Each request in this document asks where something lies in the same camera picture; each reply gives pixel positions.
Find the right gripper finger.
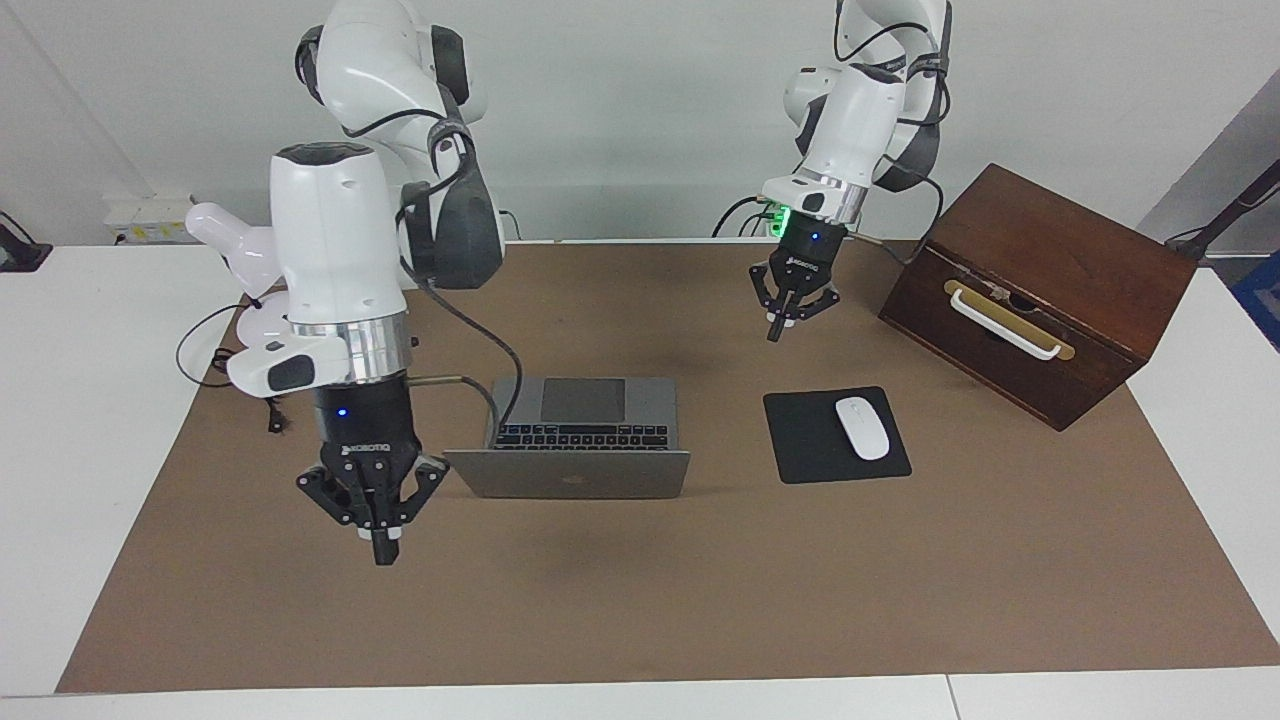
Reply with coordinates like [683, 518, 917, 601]
[385, 458, 448, 566]
[296, 465, 386, 566]

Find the silver grey laptop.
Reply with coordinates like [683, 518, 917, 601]
[443, 376, 692, 500]

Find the white computer mouse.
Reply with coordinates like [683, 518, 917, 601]
[835, 397, 891, 462]

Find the white desk lamp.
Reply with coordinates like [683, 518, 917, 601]
[185, 202, 301, 356]

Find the black stand pole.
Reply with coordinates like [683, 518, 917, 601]
[1165, 158, 1280, 263]

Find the black mouse pad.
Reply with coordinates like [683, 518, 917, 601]
[763, 386, 913, 485]

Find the white power strip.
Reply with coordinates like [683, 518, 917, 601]
[103, 195, 196, 244]

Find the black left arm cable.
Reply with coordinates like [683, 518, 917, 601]
[835, 0, 951, 266]

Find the black stand base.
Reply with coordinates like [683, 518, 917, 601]
[0, 212, 53, 273]

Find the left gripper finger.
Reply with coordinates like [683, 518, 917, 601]
[750, 262, 784, 343]
[782, 283, 841, 343]

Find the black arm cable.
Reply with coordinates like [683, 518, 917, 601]
[340, 105, 526, 446]
[835, 0, 951, 266]

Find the white box handle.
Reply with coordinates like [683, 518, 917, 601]
[948, 288, 1063, 361]

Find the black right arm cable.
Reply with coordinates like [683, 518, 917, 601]
[340, 105, 526, 446]

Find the dark brown wooden box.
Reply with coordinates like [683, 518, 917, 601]
[878, 163, 1199, 432]

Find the blue crate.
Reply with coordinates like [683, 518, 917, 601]
[1232, 250, 1280, 353]

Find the brass handle plate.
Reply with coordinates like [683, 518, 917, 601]
[943, 279, 1077, 362]

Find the brown table mat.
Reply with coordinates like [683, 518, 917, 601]
[55, 240, 1280, 694]

